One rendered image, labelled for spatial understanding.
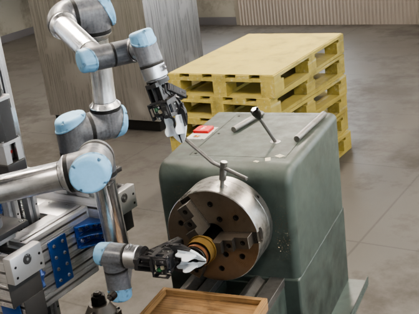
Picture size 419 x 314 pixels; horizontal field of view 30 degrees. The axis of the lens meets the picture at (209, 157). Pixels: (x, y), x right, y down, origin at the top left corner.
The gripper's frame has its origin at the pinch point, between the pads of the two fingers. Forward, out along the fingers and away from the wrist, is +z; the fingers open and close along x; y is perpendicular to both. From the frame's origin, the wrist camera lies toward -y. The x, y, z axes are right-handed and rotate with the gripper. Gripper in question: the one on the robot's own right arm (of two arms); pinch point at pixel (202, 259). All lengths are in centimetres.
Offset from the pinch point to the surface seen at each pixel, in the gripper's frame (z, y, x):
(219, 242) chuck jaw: 2.2, -7.7, 2.2
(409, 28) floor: -88, -828, -108
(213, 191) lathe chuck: -1.1, -15.1, 15.5
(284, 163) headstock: 15.1, -35.5, 17.4
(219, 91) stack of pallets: -113, -275, -29
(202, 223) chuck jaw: -4.7, -12.2, 5.6
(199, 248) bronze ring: -1.2, -1.1, 2.9
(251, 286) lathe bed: 4.5, -22.9, -21.6
